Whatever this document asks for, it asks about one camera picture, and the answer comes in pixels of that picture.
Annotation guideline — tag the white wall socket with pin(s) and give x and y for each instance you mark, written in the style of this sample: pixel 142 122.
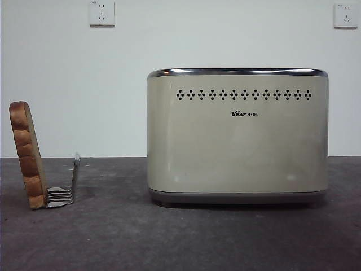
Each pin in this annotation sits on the white wall socket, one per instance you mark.
pixel 345 15
pixel 102 13

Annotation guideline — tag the slice of bread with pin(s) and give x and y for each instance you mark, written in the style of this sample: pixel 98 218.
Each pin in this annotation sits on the slice of bread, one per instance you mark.
pixel 26 158

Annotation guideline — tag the silver metal toast rack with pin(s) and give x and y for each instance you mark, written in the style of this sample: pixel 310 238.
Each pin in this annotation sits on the silver metal toast rack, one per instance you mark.
pixel 63 194

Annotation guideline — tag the cream toaster with chrome top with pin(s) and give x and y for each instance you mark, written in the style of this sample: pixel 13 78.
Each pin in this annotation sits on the cream toaster with chrome top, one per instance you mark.
pixel 237 141

